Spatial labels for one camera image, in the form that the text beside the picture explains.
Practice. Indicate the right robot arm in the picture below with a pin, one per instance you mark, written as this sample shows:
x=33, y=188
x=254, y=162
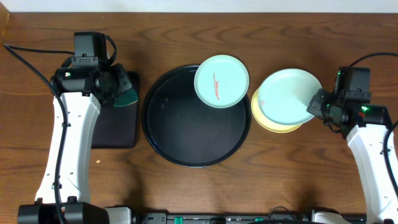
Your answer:
x=367, y=130

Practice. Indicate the light blue plate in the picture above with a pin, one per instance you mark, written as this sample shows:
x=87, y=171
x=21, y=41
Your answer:
x=284, y=96
x=221, y=81

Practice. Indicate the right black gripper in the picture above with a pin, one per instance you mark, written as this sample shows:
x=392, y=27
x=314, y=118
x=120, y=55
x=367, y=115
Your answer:
x=313, y=106

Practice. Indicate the rectangular black tray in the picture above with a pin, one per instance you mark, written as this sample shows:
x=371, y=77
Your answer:
x=116, y=127

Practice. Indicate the round black tray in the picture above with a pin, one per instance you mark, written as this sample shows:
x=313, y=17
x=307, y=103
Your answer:
x=183, y=129

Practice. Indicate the yellow plate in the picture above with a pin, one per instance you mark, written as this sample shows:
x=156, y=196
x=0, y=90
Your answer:
x=273, y=124

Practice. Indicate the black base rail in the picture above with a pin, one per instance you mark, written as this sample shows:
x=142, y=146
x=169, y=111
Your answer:
x=276, y=215

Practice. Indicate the green yellow sponge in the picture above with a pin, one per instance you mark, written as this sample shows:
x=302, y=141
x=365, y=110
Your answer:
x=127, y=98

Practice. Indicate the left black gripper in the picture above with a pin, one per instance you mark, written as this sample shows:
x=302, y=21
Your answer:
x=123, y=82

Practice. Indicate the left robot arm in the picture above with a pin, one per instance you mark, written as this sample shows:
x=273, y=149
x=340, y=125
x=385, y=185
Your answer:
x=64, y=193

